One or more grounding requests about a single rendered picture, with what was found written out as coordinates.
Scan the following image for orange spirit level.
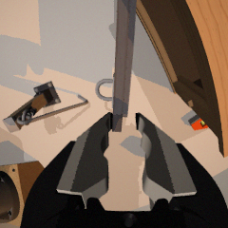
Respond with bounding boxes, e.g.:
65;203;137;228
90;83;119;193
188;115;208;131

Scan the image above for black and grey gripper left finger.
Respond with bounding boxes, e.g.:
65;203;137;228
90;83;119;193
20;112;113;228

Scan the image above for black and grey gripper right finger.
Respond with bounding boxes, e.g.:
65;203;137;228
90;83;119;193
135;112;228;228

